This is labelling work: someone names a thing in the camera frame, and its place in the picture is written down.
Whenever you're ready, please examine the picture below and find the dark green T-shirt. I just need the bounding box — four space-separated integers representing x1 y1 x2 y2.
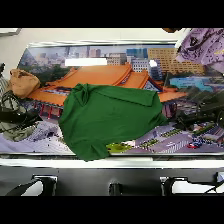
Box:
58 82 169 162

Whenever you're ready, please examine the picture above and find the brown garment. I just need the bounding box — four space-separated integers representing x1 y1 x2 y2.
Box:
8 68 42 100

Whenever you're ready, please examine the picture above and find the grey garment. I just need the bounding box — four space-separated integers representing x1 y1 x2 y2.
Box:
0 120 38 143

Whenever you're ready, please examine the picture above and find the purple printed garment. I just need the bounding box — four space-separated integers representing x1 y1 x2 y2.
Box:
175 28 224 74

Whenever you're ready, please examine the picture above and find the silver frame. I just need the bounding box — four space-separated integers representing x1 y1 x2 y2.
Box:
0 152 224 197

